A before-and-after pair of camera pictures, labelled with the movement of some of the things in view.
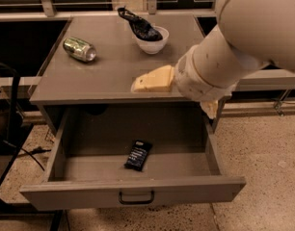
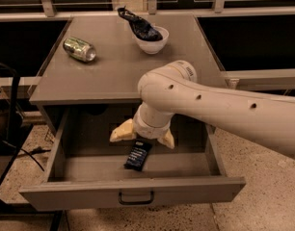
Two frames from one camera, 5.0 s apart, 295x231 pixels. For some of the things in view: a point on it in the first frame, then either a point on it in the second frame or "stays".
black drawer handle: [137, 201] stays
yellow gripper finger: [210, 108] to [168, 140]
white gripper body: [190, 78] to [148, 132]
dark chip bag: [142, 29] stays
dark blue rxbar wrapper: [138, 157] stays
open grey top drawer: [127, 156] stays
